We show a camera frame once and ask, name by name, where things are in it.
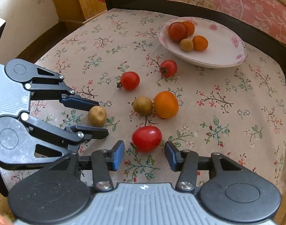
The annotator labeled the wooden cabinet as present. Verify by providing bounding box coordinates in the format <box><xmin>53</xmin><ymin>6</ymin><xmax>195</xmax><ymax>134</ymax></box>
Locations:
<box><xmin>53</xmin><ymin>0</ymin><xmax>106</xmax><ymax>30</ymax></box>

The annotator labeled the brown longan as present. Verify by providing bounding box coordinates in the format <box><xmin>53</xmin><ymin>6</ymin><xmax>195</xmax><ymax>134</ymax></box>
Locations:
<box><xmin>87</xmin><ymin>106</ymin><xmax>107</xmax><ymax>127</ymax></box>
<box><xmin>132</xmin><ymin>96</ymin><xmax>153</xmax><ymax>115</ymax></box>
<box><xmin>179</xmin><ymin>38</ymin><xmax>194</xmax><ymax>52</ymax></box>

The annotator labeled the bumpy orange mandarin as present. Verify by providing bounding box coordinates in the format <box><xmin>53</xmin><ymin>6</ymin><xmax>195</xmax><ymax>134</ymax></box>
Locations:
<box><xmin>183</xmin><ymin>21</ymin><xmax>195</xmax><ymax>37</ymax></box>

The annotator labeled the red cherry tomato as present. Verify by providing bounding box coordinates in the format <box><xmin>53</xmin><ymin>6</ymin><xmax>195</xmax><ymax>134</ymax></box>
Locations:
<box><xmin>132</xmin><ymin>126</ymin><xmax>162</xmax><ymax>153</ymax></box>
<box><xmin>117</xmin><ymin>72</ymin><xmax>140</xmax><ymax>91</ymax></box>
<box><xmin>160</xmin><ymin>59</ymin><xmax>177</xmax><ymax>78</ymax></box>

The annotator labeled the white floral plate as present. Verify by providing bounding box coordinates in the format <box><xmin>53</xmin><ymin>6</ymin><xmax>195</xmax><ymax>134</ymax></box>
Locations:
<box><xmin>157</xmin><ymin>17</ymin><xmax>247</xmax><ymax>68</ymax></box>

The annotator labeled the smooth orange tomato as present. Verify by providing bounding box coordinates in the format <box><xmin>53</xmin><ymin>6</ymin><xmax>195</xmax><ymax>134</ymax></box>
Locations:
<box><xmin>154</xmin><ymin>91</ymin><xmax>179</xmax><ymax>119</ymax></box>

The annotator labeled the large red tomato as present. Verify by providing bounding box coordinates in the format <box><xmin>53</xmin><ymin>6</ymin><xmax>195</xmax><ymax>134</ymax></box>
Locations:
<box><xmin>168</xmin><ymin>22</ymin><xmax>189</xmax><ymax>42</ymax></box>

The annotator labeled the floral white tablecloth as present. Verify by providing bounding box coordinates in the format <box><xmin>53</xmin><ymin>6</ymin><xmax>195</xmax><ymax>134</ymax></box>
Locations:
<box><xmin>38</xmin><ymin>9</ymin><xmax>286</xmax><ymax>190</ymax></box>

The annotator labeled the small orange mandarin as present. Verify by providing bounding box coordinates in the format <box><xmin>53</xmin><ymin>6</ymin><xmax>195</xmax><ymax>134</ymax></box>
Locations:
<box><xmin>192</xmin><ymin>35</ymin><xmax>209</xmax><ymax>51</ymax></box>

